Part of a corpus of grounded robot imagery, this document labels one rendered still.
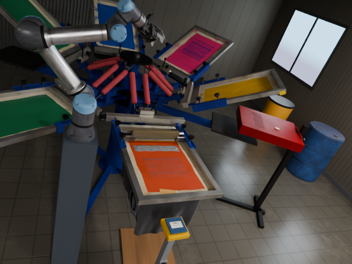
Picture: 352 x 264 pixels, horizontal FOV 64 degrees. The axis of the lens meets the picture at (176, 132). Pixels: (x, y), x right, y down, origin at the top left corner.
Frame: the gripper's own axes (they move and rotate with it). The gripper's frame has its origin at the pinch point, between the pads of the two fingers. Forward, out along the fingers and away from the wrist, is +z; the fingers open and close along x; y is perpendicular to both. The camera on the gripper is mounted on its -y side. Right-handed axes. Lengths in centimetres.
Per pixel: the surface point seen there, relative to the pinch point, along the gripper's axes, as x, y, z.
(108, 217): -110, 98, 95
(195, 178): -4, 73, 59
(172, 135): -25, 37, 64
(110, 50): -112, -77, 79
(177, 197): -5, 87, 34
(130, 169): -33, 71, 23
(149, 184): -23, 79, 30
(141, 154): -38, 56, 41
